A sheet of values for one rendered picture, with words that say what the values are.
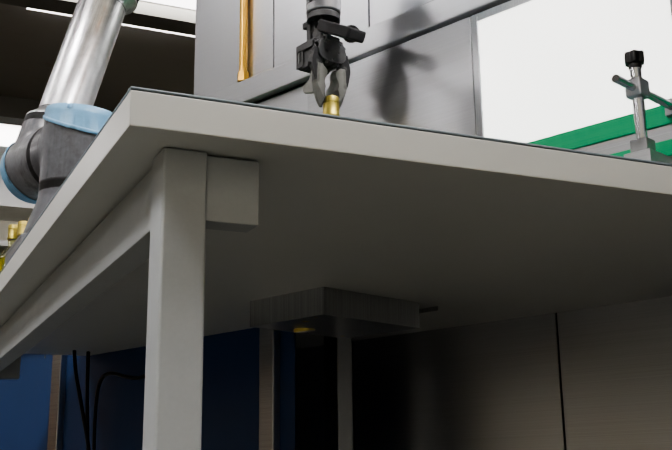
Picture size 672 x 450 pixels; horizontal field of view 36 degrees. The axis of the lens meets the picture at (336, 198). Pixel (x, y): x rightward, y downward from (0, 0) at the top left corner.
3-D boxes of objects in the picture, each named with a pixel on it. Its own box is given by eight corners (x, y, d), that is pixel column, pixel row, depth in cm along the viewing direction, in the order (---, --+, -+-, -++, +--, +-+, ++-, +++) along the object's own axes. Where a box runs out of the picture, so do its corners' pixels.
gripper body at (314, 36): (323, 80, 221) (323, 28, 224) (348, 68, 215) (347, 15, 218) (295, 72, 216) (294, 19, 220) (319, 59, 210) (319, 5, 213)
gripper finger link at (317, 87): (307, 113, 214) (312, 74, 217) (325, 105, 209) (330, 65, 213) (295, 108, 212) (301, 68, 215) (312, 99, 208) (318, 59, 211)
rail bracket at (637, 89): (702, 217, 145) (686, 68, 151) (642, 195, 133) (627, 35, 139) (670, 223, 148) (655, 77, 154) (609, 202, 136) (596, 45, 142)
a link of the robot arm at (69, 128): (56, 172, 153) (63, 87, 156) (21, 190, 163) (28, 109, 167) (129, 186, 160) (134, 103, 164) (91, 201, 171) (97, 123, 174)
